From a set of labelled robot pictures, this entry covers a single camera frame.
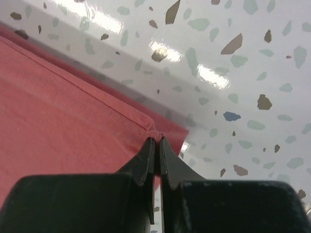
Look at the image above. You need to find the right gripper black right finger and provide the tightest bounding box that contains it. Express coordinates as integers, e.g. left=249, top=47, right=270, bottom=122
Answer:
left=159, top=138, right=311, bottom=233

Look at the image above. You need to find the salmon red t-shirt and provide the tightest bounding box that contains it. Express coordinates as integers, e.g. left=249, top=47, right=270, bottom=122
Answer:
left=0, top=27, right=189, bottom=199

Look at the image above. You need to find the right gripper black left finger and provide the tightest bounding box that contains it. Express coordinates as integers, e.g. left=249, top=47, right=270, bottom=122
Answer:
left=0, top=138, right=156, bottom=233

